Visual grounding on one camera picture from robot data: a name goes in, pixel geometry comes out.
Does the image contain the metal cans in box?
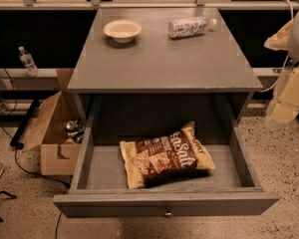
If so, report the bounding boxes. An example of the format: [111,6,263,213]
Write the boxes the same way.
[64,119,85,144]

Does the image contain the grey cabinet counter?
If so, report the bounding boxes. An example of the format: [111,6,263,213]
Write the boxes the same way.
[67,7,264,125]

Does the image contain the upright small water bottle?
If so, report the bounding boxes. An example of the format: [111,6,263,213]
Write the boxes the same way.
[18,46,38,77]

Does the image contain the open cardboard box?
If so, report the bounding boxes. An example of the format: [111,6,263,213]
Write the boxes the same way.
[23,69,81,175]

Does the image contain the lying plastic water bottle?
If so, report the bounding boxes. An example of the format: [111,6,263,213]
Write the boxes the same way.
[167,16,217,39]

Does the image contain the round metal drawer knob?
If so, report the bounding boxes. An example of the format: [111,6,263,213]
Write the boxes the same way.
[163,208,173,218]

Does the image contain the open grey top drawer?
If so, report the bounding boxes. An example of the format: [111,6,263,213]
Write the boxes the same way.
[52,95,281,219]

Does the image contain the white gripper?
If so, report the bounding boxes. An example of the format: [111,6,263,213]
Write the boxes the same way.
[264,20,299,129]

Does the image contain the brown sea salt chip bag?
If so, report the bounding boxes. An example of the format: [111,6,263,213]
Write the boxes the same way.
[120,121,215,189]

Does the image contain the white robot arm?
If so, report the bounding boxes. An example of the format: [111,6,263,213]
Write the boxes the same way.
[264,11,299,129]

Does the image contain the white hanging cable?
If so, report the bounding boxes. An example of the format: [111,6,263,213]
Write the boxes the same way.
[258,0,296,94]

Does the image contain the white paper bowl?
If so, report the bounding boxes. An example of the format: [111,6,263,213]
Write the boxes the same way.
[104,19,142,44]

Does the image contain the grey wall rail shelf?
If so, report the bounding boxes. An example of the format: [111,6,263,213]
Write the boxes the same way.
[0,69,61,91]

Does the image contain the black floor cable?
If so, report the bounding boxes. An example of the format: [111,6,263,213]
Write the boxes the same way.
[0,42,72,239]

